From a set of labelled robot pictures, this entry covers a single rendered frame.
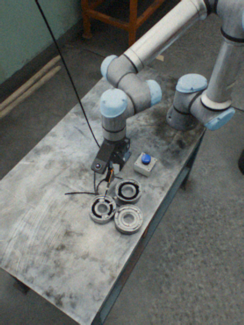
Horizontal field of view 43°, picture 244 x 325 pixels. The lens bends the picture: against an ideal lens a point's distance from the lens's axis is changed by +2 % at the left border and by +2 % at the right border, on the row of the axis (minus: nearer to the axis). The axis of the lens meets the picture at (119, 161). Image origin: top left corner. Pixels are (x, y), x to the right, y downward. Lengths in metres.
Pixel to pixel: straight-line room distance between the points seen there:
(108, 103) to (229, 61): 0.46
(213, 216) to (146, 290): 0.65
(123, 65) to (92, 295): 0.73
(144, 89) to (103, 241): 0.56
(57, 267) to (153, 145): 0.64
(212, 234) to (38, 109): 1.68
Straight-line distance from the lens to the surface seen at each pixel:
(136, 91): 0.91
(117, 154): 1.00
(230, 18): 1.04
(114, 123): 0.88
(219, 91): 1.20
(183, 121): 1.42
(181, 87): 1.32
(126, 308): 1.90
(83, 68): 3.05
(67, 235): 1.17
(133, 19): 3.01
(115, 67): 0.99
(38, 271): 1.14
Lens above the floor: 1.87
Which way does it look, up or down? 55 degrees down
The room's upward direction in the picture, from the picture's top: 1 degrees clockwise
